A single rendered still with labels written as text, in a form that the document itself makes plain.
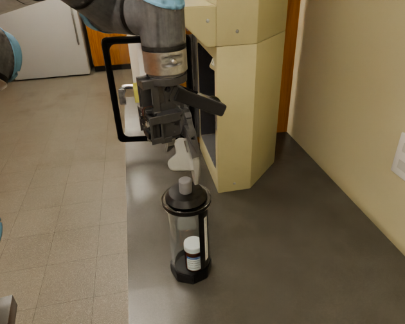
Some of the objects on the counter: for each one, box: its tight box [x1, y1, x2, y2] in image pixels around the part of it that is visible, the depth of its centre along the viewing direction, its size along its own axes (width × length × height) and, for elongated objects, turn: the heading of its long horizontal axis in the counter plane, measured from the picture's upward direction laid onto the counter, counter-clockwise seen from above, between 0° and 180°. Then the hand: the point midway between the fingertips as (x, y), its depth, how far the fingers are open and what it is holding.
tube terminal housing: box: [197, 0, 288, 193], centre depth 109 cm, size 25×32×77 cm
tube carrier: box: [161, 184, 211, 275], centre depth 81 cm, size 11×11×21 cm
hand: (184, 166), depth 71 cm, fingers open, 14 cm apart
